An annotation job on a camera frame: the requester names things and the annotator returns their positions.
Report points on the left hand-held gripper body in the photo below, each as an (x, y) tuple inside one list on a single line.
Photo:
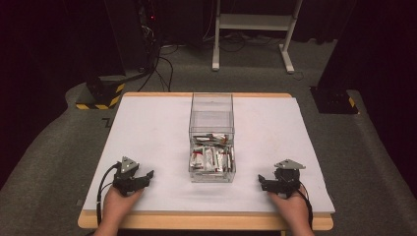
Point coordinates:
[(126, 178)]

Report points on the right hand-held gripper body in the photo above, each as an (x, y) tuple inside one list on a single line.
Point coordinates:
[(287, 178)]

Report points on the clear plastic drawer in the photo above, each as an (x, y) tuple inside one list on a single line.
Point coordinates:
[(196, 175)]

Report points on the clear plastic drawer case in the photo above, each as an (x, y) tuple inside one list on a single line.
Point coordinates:
[(211, 108)]

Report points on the person's left hand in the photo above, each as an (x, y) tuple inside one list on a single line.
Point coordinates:
[(118, 205)]

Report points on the person's right hand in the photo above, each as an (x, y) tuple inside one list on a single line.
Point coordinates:
[(291, 209)]

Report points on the white table mat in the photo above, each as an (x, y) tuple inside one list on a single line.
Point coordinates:
[(157, 131)]

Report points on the pile of small silver packets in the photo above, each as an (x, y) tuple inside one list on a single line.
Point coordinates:
[(211, 159)]

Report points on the wooden table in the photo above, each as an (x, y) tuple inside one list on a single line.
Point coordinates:
[(196, 221)]

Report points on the black base with yellow stripes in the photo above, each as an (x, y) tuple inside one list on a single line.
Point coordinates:
[(105, 95)]

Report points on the black base with yellow mark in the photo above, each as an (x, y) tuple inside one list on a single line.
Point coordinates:
[(332, 100)]

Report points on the dark equipment rack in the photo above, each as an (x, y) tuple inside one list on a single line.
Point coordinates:
[(146, 32)]

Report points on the white metal stand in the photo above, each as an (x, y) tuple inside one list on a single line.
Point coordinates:
[(252, 22)]

